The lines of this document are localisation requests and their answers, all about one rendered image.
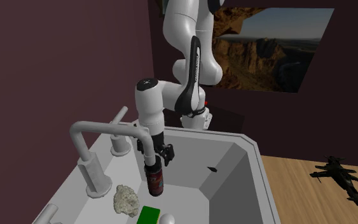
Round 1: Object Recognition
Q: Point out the green and yellow sponge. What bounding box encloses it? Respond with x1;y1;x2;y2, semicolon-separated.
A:
135;205;162;224

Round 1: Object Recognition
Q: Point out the grey faucet lever handle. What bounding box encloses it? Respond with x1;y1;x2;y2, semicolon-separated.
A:
109;106;132;157
31;203;64;224

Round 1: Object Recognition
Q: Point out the dark red-labelled bottle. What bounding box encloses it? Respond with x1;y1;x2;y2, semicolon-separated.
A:
143;155;165;197

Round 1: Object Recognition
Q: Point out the grey sink basin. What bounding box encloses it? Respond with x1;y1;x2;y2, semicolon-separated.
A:
31;119;282;224

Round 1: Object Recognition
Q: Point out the canyon landscape wall picture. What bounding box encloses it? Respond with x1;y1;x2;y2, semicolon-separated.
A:
210;6;335;94

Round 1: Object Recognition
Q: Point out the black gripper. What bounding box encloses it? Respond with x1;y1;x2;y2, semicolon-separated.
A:
136;131;176;167

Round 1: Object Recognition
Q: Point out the white egg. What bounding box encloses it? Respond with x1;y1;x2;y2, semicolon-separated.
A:
158;213;176;224

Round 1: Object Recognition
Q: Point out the grey bent faucet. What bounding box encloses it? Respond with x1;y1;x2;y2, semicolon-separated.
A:
69;120;158;200

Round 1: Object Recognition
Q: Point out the black toy aircraft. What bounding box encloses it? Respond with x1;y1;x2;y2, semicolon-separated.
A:
309;155;358;210

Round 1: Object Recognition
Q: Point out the pale rough lump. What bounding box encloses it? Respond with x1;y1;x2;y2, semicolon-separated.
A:
113;184;141;218

